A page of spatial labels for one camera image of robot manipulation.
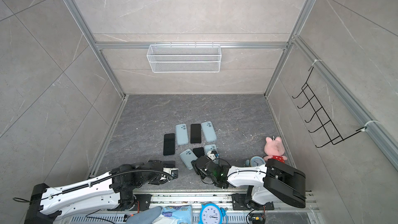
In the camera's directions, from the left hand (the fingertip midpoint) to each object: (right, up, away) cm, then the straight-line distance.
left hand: (165, 161), depth 76 cm
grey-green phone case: (+23, +2, +16) cm, 29 cm away
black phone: (-2, +4, +19) cm, 20 cm away
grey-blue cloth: (-7, -22, -9) cm, 24 cm away
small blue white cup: (+49, -2, +7) cm, 49 cm away
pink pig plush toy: (+59, +4, +8) cm, 60 cm away
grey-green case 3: (+23, +12, +22) cm, 34 cm away
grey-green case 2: (+6, +10, +22) cm, 24 cm away
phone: (+17, +1, +15) cm, 22 cm away
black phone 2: (+14, +10, +22) cm, 28 cm away
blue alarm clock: (+23, -21, -8) cm, 32 cm away
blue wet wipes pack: (+11, -19, -10) cm, 24 cm away
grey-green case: (+10, -1, +11) cm, 15 cm away
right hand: (+11, -2, +5) cm, 13 cm away
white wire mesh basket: (+7, +60, +24) cm, 65 cm away
